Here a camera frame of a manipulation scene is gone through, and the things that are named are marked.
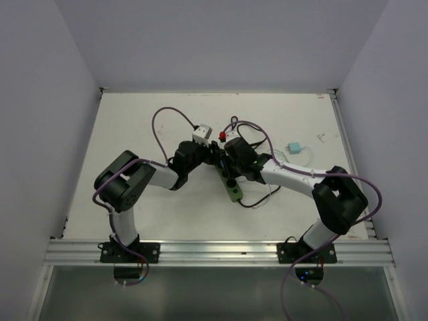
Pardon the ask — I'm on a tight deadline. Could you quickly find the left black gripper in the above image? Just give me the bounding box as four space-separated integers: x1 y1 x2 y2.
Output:
185 139 224 174

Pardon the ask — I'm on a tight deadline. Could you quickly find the green power strip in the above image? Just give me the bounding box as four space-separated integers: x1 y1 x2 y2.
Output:
213 148 243 203

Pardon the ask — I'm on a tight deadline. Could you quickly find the teal charger plug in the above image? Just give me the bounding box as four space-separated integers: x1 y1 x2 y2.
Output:
286 142 302 154

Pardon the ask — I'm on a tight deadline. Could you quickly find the teal usb cable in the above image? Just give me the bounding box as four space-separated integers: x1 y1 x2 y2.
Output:
272 146 316 167

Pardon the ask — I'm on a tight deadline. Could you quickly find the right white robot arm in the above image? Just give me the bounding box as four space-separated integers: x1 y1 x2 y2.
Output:
224 136 368 263

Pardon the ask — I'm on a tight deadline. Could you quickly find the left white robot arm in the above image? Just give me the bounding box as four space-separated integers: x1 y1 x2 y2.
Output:
92 140 211 263

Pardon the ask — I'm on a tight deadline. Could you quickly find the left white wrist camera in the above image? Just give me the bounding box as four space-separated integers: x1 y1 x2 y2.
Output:
192 124 213 146

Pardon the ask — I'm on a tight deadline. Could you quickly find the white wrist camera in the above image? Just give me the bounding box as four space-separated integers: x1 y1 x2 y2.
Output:
192 124 213 146
219 130 240 143

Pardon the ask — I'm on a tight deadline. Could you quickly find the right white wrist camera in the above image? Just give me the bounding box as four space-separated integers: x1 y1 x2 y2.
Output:
219 130 240 143

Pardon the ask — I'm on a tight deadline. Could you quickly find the black power cord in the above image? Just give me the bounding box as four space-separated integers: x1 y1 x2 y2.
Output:
229 115 282 208

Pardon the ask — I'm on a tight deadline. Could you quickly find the light blue usb cable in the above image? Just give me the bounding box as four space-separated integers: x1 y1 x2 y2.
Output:
240 180 274 210

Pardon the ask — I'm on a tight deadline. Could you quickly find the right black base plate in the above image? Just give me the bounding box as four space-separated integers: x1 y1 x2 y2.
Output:
276 237 338 264

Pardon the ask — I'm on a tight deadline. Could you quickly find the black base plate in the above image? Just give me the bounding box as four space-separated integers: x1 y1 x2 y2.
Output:
276 237 338 264
97 241 161 263

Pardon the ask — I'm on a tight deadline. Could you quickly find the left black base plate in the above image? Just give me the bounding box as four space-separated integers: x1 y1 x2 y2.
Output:
97 241 161 263

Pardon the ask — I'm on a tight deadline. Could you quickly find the aluminium rail frame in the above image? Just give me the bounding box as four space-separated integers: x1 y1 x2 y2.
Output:
43 87 392 268

